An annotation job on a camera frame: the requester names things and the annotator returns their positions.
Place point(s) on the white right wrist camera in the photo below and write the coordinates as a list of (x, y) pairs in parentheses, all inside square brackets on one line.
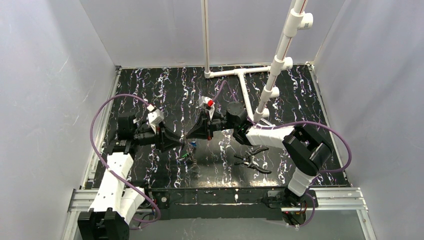
[(207, 105)]

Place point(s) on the aluminium front rail frame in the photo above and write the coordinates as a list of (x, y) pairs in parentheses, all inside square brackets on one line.
[(230, 203)]

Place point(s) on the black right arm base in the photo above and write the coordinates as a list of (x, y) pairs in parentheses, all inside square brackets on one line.
[(301, 208)]

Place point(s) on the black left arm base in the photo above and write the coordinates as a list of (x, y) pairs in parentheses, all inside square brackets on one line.
[(155, 202)]

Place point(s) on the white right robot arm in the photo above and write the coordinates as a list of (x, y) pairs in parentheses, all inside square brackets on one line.
[(307, 148)]

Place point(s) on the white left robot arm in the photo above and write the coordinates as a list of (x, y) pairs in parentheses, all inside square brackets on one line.
[(114, 206)]

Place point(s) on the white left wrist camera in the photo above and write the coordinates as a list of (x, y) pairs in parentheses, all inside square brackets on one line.
[(154, 117)]

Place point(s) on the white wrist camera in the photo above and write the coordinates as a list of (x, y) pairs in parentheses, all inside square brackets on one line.
[(207, 105), (154, 117)]

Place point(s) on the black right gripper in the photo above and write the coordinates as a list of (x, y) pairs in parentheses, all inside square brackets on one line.
[(208, 125)]

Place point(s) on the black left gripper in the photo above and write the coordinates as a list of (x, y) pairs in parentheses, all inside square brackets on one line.
[(161, 137)]

